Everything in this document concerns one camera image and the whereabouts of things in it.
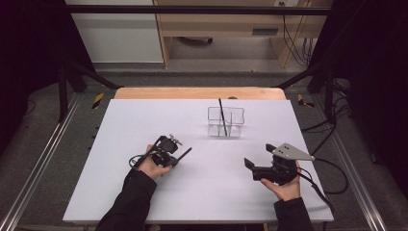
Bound person's left hand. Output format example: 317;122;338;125
138;143;174;181

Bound yellow clamp right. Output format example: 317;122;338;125
296;93;316;109

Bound light wooden desk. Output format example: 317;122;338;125
153;0;335;69

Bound yellow clamp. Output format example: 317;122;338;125
296;93;316;109
90;92;105;110

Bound person's right hand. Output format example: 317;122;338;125
260;165;302;202

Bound left hand-held gripper cable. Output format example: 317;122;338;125
128;154;146;170

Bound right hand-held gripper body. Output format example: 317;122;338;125
252;142;316;187

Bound black floor cable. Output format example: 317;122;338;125
21;99;37;117
301;118;336;133

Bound hand-held gripper cable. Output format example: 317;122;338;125
296;156;349;211
128;154;146;170

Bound black metal stand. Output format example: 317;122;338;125
272;61;338;124
57;61;124;123

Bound wooden table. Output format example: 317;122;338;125
114;87;287;100

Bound black curtain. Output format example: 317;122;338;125
316;0;408;193
0;0;94;152

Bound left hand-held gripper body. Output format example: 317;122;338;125
132;133;184;168

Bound white cabinet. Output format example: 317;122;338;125
64;0;165;64

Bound white table board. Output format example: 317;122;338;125
63;98;335;223

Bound plain black pen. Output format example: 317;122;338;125
218;97;229;137

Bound black horizontal frame bar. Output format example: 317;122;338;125
65;4;333;16

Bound black pen with silver tip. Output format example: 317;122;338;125
174;146;193;164

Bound hanging black cables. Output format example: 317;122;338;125
278;1;317;67

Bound clear acrylic organizer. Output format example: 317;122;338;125
207;106;245;139

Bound aluminium rail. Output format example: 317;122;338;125
0;92;83;231
312;95;389;231

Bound right hand-held gripper cable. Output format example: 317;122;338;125
296;156;349;211

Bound yellow clamp left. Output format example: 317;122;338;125
90;92;105;110

